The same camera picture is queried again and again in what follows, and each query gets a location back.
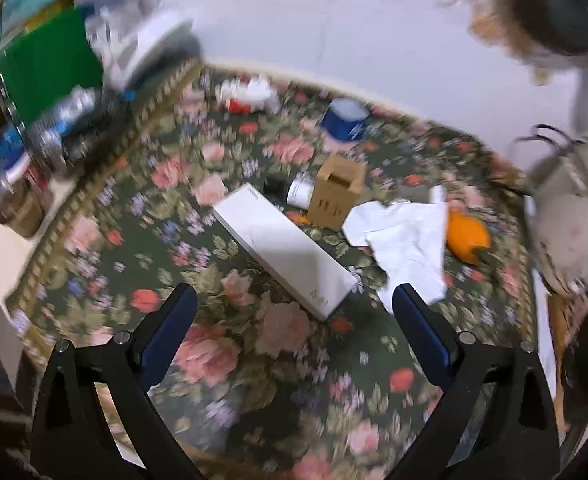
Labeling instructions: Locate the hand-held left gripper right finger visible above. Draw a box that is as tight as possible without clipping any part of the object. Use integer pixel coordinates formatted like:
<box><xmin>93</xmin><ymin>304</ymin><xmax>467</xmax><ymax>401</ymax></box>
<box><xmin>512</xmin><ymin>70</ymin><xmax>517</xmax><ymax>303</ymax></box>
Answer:
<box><xmin>386</xmin><ymin>282</ymin><xmax>562</xmax><ymax>480</ymax></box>

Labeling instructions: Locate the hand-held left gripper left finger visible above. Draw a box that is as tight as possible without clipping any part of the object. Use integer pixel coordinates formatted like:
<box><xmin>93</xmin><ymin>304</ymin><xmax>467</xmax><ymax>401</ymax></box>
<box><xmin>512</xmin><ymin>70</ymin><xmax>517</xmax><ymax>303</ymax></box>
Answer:
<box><xmin>30</xmin><ymin>282</ymin><xmax>206</xmax><ymax>480</ymax></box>

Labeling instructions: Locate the white tissue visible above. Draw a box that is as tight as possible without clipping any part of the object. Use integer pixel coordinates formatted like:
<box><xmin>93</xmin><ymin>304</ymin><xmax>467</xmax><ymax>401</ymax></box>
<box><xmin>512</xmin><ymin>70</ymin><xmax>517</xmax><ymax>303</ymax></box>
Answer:
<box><xmin>215</xmin><ymin>75</ymin><xmax>281</xmax><ymax>113</ymax></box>

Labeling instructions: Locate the crumpled white paper sheet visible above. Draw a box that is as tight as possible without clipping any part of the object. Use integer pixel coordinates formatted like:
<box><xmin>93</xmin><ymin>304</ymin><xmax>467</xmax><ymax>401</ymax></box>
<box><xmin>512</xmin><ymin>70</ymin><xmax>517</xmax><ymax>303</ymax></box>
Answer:
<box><xmin>341</xmin><ymin>185</ymin><xmax>450</xmax><ymax>311</ymax></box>

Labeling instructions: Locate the floral green tablecloth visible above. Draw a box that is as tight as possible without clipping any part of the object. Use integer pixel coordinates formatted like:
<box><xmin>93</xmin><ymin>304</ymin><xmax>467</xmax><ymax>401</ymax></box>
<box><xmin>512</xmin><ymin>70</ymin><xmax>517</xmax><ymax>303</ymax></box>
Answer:
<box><xmin>4</xmin><ymin>57</ymin><xmax>540</xmax><ymax>480</ymax></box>

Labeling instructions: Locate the long white box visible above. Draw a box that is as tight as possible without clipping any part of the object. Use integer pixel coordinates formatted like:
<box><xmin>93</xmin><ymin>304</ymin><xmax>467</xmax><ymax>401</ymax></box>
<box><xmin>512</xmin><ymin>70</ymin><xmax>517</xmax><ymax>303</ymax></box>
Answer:
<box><xmin>211</xmin><ymin>182</ymin><xmax>360</xmax><ymax>321</ymax></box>

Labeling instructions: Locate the brown cardboard box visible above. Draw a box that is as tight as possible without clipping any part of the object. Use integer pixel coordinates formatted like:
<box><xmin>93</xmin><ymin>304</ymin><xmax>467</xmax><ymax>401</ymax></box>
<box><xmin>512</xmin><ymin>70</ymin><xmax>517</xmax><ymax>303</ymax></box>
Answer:
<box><xmin>306</xmin><ymin>154</ymin><xmax>367</xmax><ymax>231</ymax></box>

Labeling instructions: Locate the white bottle with black cap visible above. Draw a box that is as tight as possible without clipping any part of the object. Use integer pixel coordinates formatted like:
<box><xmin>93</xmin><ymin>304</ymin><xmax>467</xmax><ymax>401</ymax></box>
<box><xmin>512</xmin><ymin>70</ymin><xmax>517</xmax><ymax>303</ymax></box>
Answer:
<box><xmin>263</xmin><ymin>172</ymin><xmax>317</xmax><ymax>208</ymax></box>

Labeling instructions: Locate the brown jar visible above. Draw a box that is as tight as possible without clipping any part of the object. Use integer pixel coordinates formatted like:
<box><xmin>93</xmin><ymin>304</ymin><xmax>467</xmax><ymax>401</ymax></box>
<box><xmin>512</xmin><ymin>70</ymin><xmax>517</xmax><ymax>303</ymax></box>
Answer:
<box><xmin>0</xmin><ymin>180</ymin><xmax>50</xmax><ymax>238</ymax></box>

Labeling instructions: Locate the blue round tub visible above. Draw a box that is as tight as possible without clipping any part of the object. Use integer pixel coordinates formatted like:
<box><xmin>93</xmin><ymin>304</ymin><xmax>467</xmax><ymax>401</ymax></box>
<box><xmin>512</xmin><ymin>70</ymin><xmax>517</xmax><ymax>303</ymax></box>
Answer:
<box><xmin>320</xmin><ymin>97</ymin><xmax>370</xmax><ymax>142</ymax></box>

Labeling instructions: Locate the clear plastic water bottle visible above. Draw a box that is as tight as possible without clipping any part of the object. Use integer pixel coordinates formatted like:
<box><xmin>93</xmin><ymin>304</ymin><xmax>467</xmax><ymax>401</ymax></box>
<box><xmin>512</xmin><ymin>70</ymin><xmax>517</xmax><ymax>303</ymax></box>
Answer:
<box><xmin>24</xmin><ymin>87</ymin><xmax>97</xmax><ymax>161</ymax></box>

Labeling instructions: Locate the white perforated appliance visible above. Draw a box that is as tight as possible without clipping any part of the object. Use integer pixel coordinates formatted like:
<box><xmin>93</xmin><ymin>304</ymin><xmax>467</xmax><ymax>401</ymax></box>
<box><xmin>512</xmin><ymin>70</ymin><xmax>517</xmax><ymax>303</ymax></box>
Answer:
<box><xmin>86</xmin><ymin>10</ymin><xmax>197</xmax><ymax>88</ymax></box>

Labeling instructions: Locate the green box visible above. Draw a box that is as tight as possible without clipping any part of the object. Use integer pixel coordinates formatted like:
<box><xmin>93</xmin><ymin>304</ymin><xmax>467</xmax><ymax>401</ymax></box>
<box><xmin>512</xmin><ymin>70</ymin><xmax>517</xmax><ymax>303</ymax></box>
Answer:
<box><xmin>0</xmin><ymin>7</ymin><xmax>105</xmax><ymax>126</ymax></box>

